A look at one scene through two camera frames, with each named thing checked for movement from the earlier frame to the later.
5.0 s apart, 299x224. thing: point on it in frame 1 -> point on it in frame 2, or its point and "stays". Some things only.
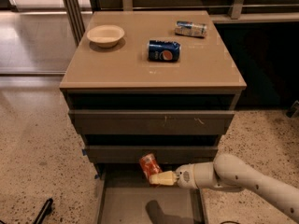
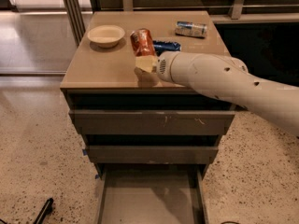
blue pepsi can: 163,50 stays
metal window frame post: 74,10 stays
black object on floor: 46,211 stays
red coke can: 149,165 -> 142,42
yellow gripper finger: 165,177 -> 147,62
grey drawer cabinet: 158,82 stays
